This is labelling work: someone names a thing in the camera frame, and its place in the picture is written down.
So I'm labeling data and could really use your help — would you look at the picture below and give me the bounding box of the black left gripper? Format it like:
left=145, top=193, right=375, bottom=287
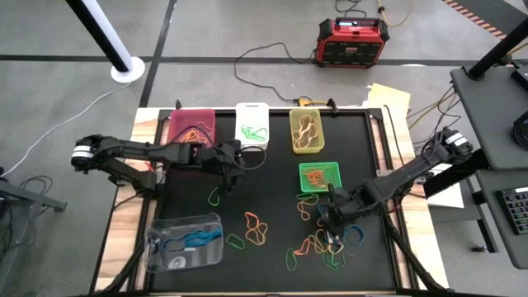
left=201, top=144, right=244, bottom=196

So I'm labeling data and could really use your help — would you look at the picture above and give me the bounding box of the yellow paper folder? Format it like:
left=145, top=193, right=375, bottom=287
left=365, top=83, right=413, bottom=125

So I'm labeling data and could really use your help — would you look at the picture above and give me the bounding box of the white plastic basket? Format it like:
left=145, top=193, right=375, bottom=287
left=233, top=101, right=271, bottom=153

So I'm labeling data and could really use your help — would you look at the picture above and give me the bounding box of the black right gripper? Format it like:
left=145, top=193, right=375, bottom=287
left=321, top=185, right=360, bottom=243

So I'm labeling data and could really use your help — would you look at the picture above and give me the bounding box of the red black power station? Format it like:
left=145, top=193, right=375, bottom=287
left=315, top=16, right=391, bottom=69

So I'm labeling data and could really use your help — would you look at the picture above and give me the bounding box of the black power cable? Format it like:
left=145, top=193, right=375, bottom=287
left=233, top=41, right=318, bottom=102

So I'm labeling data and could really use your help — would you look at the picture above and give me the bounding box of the thin green rubber band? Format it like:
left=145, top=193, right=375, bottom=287
left=295, top=192, right=321, bottom=206

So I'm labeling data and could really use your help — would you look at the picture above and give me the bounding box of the white black pole with base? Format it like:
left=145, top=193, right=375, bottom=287
left=65, top=0, right=146, bottom=83

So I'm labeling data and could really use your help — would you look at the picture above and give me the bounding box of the black keyboard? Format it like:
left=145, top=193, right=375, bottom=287
left=497, top=186, right=528, bottom=237

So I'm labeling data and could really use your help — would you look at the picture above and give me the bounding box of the black cable bundle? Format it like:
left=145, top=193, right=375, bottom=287
left=406, top=86, right=465, bottom=145

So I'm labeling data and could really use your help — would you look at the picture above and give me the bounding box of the yellow plastic basket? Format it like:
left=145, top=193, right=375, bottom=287
left=288, top=107, right=326, bottom=155

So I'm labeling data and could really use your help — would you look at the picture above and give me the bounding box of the yellow rubber band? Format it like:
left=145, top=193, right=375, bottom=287
left=311, top=229, right=329, bottom=253
left=297, top=197, right=314, bottom=222
left=246, top=222, right=270, bottom=247

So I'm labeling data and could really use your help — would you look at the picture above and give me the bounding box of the black floor cable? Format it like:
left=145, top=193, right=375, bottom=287
left=334, top=0, right=369, bottom=18

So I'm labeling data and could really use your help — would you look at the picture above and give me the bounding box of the orange cord plug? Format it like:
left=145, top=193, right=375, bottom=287
left=297, top=97, right=329, bottom=108

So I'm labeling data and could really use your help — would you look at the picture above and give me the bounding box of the white floor cable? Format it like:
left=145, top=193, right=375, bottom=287
left=2, top=82, right=131, bottom=177

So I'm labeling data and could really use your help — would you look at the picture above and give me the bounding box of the tan rubber band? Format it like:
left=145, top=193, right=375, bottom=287
left=304, top=121, right=322, bottom=149
left=291, top=123, right=311, bottom=149
left=328, top=233, right=346, bottom=255
left=297, top=115, right=318, bottom=139

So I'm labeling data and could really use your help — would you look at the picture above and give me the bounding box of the black stand post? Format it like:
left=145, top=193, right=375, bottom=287
left=468, top=18, right=528, bottom=82

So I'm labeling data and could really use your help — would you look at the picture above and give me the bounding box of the grey side table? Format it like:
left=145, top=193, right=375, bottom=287
left=449, top=61, right=528, bottom=271

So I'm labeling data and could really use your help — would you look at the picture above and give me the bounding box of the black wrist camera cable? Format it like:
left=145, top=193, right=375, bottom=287
left=230, top=145, right=268, bottom=172

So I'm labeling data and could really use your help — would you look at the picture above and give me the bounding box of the grey desk frame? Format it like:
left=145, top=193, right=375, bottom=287
left=0, top=167, right=69, bottom=297

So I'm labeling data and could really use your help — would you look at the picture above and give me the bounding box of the pink plastic basket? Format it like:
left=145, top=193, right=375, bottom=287
left=167, top=108, right=218, bottom=149

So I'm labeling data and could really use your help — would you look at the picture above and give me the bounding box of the yellow cable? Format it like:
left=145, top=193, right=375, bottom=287
left=377, top=0, right=415, bottom=28

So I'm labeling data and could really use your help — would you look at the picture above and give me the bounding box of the black cable coil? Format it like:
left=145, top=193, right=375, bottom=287
left=512, top=111, right=528, bottom=152

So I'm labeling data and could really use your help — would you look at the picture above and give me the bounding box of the dark blue rubber band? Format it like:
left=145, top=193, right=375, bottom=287
left=163, top=229, right=209, bottom=252

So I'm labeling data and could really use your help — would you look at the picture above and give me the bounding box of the wide blue rubber band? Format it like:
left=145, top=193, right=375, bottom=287
left=183, top=229, right=223, bottom=248

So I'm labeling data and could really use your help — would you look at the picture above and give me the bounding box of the clear plastic bin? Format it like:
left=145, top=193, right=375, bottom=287
left=146, top=210, right=227, bottom=272

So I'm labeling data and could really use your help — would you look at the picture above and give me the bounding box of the green lattice basket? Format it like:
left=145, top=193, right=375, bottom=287
left=298, top=160, right=344, bottom=194

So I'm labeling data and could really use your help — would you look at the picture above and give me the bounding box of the white paper sheet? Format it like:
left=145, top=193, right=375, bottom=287
left=427, top=164, right=467, bottom=210

